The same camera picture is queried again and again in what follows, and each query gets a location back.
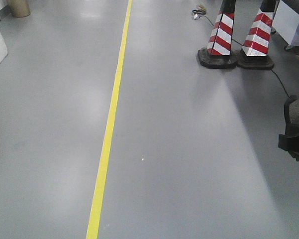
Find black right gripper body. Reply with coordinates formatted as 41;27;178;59
278;124;299;161

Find red white cone right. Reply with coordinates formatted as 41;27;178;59
234;0;276;70

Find red white cone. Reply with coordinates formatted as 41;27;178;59
234;0;276;70
197;0;237;69

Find red white cone left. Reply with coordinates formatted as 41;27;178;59
197;0;237;69

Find cardboard drum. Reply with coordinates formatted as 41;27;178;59
7;0;30;18

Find black floor cable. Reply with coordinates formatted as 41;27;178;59
192;4;292;98

